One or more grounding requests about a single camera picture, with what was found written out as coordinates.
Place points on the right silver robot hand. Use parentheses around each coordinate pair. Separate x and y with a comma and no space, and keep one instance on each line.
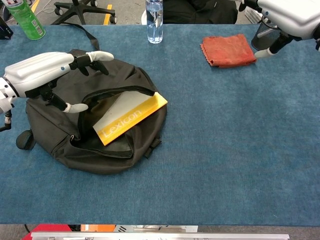
(295,17)

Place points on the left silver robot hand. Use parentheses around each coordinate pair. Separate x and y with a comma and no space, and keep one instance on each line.
(32,72)

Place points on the blue felt table mat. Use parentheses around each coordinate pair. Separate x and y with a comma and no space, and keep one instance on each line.
(212,150)

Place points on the person in black clothes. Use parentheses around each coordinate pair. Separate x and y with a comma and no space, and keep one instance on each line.
(200,12)

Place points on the black mesh pen holder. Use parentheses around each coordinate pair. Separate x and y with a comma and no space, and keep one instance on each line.
(263,40)

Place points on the clear plastic water bottle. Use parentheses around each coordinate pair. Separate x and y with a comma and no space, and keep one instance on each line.
(154,22)

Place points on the orange folded cloth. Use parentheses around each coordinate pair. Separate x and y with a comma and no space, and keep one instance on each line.
(227,50)

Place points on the aluminium profile rail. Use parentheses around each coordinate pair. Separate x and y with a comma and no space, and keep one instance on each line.
(160,236)

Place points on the red box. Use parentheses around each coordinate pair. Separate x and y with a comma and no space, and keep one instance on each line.
(50,228)

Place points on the black office chair base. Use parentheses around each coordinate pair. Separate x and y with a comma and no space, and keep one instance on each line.
(82,8)

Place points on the white plastic basket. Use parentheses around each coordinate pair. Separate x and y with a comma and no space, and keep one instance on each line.
(252,16)

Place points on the white yellow Lexicon book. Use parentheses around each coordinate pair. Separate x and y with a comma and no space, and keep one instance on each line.
(130,115)

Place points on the dark small box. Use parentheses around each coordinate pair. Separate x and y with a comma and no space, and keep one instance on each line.
(5,31)

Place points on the black fabric backpack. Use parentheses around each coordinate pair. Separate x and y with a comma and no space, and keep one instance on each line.
(62,125)

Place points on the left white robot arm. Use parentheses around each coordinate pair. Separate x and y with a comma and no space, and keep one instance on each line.
(5,97)

